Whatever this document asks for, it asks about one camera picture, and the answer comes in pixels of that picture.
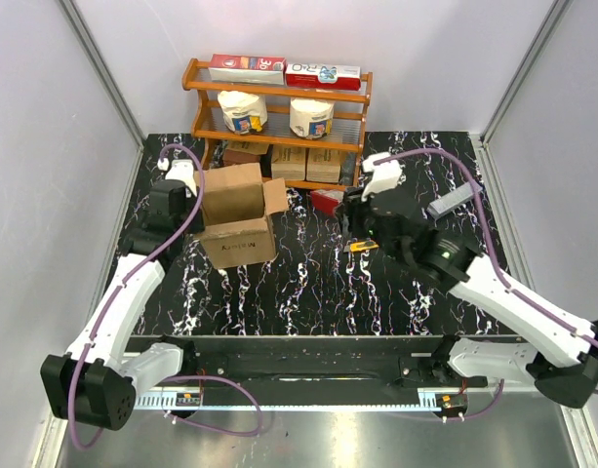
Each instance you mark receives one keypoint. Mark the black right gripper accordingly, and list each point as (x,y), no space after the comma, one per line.
(355,205)

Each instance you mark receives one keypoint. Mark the yellow utility knife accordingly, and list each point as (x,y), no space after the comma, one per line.
(357,247)

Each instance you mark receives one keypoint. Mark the red packaged item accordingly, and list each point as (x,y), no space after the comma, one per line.
(326,201)

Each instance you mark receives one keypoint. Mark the brown cardboard express box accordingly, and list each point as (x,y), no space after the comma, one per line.
(237,209)

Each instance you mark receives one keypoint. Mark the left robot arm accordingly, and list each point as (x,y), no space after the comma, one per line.
(92,382)

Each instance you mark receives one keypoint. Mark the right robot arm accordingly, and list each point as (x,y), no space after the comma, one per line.
(559,353)

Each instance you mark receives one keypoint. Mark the grey toothpaste box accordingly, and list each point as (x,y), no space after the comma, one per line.
(449,202)

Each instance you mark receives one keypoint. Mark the red white toothpaste box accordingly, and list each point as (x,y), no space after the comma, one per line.
(323,76)

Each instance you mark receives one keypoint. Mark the red silver toothpaste box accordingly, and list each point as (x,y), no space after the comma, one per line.
(248,69)

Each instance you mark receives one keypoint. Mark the right beige sponge pack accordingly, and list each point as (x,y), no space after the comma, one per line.
(323,165)

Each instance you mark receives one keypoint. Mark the beige sponge pack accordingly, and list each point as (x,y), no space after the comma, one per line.
(323,165)
(288,162)

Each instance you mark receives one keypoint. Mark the middle beige sponge pack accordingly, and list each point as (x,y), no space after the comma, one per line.
(288,162)

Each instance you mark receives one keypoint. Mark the orange wooden shelf rack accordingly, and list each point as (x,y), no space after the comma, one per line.
(348,135)

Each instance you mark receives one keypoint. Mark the right toilet paper roll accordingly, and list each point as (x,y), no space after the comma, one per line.
(311,118)

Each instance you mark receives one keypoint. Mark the toilet paper roll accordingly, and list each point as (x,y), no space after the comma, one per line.
(243,113)
(311,118)

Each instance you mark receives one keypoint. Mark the brown scouring pad pack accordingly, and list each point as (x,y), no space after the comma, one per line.
(243,152)

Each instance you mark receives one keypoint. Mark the left toilet paper roll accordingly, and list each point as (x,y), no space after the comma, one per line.
(243,113)

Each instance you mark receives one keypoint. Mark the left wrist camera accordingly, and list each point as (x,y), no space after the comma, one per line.
(180,169)

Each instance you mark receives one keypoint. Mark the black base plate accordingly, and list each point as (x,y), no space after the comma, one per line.
(325,371)

